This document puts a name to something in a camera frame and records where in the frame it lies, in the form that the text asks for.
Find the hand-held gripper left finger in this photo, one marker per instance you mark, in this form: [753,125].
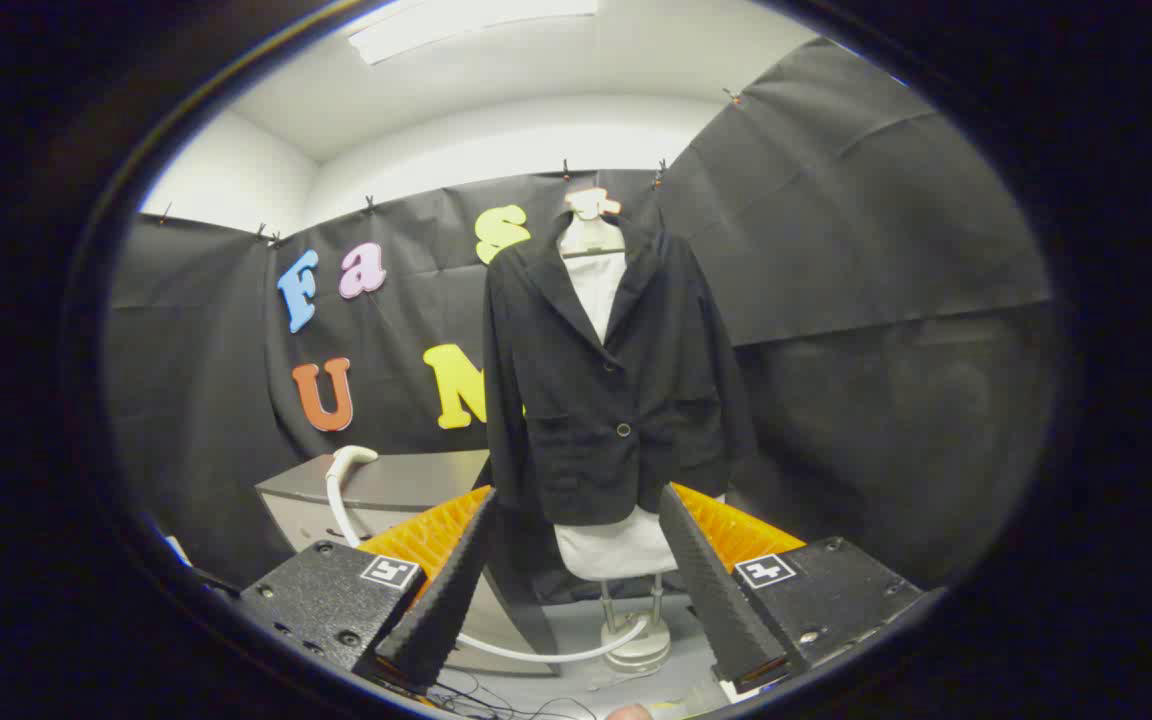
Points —
[446,600]

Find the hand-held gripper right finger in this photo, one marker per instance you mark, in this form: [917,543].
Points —
[721,610]

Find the white garment steamer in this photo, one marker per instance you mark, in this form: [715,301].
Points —
[351,456]

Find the black jacket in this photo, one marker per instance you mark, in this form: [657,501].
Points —
[576,400]

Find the cream clothes hanger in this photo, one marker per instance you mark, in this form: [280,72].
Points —
[591,205]

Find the grey cabinet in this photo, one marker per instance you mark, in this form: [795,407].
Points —
[406,480]

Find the white dress form mannequin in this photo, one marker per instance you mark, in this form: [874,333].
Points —
[598,290]

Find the black backdrop cloth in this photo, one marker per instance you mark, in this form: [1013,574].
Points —
[836,250]

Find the row of small cloth clips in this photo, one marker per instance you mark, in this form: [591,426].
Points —
[370,204]

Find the ceiling light panel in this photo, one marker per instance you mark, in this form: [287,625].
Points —
[456,25]

